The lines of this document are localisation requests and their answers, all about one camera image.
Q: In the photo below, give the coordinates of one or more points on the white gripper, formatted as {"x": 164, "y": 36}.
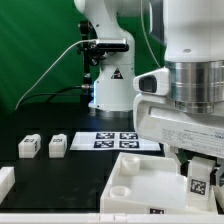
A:
{"x": 156, "y": 119}

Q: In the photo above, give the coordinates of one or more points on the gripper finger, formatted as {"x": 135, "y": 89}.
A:
{"x": 218, "y": 174}

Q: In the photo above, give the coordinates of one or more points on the white square tabletop part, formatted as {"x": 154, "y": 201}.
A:
{"x": 143, "y": 184}

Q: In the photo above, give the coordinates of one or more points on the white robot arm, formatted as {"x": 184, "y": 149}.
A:
{"x": 180, "y": 104}

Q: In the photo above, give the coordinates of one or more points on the printed marker sheet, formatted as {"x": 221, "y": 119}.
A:
{"x": 128, "y": 141}

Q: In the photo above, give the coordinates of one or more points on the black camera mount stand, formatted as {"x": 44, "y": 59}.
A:
{"x": 91, "y": 54}

